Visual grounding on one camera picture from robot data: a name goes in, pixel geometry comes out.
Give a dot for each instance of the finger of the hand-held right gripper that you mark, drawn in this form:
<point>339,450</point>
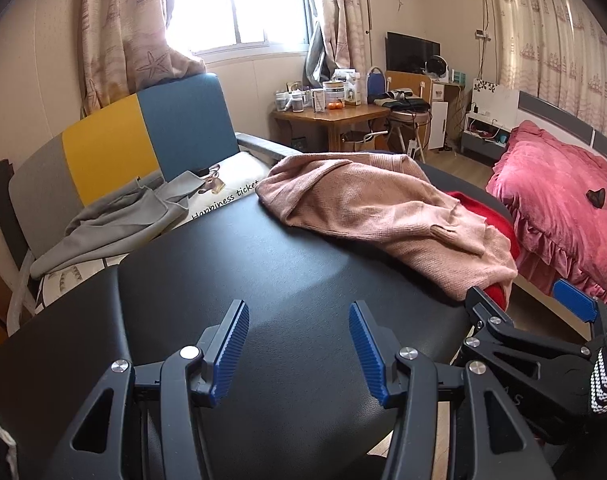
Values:
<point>576,300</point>
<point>513,355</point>

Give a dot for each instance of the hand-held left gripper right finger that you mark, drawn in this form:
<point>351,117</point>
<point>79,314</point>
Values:
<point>368,355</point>

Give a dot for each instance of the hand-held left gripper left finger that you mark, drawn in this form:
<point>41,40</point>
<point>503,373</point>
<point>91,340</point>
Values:
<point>228,355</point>

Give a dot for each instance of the pink knitted sweater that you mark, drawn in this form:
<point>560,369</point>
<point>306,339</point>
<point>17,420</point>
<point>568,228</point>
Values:
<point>373,210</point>

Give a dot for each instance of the pink ruffled quilt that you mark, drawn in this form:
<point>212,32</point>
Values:
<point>548,185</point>

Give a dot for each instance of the red knitted garment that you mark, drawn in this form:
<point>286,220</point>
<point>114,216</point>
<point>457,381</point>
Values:
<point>488,215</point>

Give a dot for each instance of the white printed seat cushion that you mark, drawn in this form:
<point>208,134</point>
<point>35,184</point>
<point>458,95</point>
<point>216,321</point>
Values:
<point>238,175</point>

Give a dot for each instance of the white bedside cabinet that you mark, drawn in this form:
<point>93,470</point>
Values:
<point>476,147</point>

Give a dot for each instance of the grey white bed headboard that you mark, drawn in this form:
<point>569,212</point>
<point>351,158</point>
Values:
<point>558,112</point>

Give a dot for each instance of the white flower print board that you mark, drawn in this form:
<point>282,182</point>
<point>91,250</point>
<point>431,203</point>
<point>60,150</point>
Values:
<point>493,102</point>

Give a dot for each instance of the white narrow cabinet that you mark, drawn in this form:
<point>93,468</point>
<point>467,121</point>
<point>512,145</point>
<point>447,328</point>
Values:
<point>438,125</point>

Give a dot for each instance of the grey yellow blue sofa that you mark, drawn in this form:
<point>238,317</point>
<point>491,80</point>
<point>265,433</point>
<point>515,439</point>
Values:
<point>183,120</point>

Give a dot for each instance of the round stool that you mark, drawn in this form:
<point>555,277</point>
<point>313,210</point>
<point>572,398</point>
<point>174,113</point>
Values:
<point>408,117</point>

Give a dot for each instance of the brown wooden desk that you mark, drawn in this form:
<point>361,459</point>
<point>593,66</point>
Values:
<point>333,115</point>

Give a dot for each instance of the oranges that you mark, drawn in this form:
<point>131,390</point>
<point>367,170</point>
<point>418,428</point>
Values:
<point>335,105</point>

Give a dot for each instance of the black bag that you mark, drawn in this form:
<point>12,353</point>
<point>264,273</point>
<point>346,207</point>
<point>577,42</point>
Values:
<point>411,104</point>

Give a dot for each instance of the wide ship patterned curtain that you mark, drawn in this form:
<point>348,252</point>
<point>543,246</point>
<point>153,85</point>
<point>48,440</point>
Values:
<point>548,35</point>

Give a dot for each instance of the group of jars and boxes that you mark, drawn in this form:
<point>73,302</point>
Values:
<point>333,90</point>

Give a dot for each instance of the blue bag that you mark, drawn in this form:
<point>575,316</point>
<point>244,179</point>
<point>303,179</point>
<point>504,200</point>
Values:
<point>376,85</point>

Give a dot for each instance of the white desk fan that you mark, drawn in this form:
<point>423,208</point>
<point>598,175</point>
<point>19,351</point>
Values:
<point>436,66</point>

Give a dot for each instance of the light wooden desk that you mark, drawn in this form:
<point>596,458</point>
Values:
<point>408,80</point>

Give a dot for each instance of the black monitor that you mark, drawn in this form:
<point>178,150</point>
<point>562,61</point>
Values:
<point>408,52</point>

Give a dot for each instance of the grey hanging garment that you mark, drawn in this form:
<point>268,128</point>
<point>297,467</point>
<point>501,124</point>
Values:
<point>316,60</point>

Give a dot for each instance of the metal stand pole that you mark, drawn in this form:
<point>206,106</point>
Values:
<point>369,10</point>

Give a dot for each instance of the starfish patterned curtain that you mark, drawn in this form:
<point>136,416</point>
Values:
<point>123,25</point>

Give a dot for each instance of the window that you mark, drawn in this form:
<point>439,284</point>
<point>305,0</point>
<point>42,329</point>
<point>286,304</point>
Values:
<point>243,5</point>

